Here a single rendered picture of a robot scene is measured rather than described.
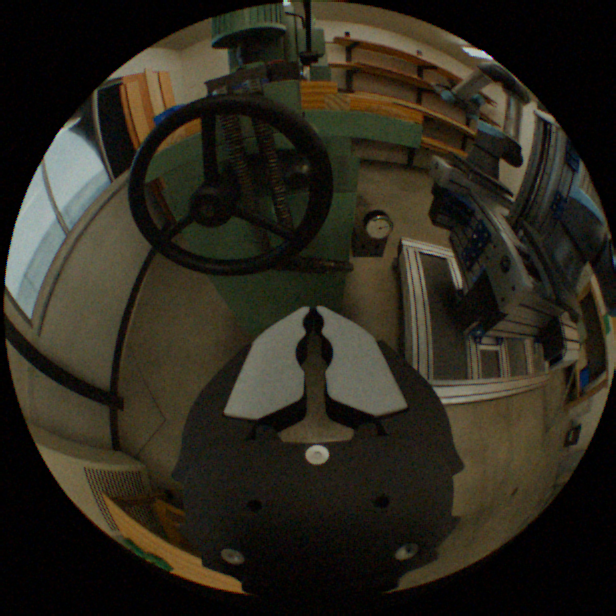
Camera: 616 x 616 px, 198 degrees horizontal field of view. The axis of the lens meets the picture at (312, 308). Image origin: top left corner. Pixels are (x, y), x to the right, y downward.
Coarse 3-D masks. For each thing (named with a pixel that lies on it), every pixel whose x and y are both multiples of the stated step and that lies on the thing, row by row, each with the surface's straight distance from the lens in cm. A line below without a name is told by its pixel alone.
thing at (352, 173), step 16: (288, 160) 42; (336, 160) 42; (352, 160) 43; (256, 176) 44; (336, 176) 43; (352, 176) 44; (176, 192) 51; (192, 192) 50; (256, 192) 45; (288, 192) 45; (304, 192) 45; (176, 208) 54
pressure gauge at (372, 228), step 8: (368, 216) 44; (376, 216) 43; (384, 216) 43; (368, 224) 43; (376, 224) 44; (384, 224) 44; (392, 224) 45; (368, 232) 45; (376, 232) 45; (384, 232) 46
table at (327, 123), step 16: (320, 112) 40; (336, 112) 40; (352, 112) 41; (368, 112) 47; (320, 128) 40; (336, 128) 41; (352, 128) 41; (368, 128) 42; (384, 128) 43; (400, 128) 44; (416, 128) 45; (176, 144) 47; (192, 144) 45; (224, 144) 33; (256, 144) 32; (288, 144) 31; (400, 144) 44; (416, 144) 46; (160, 160) 50; (176, 160) 48; (192, 160) 46; (224, 160) 33
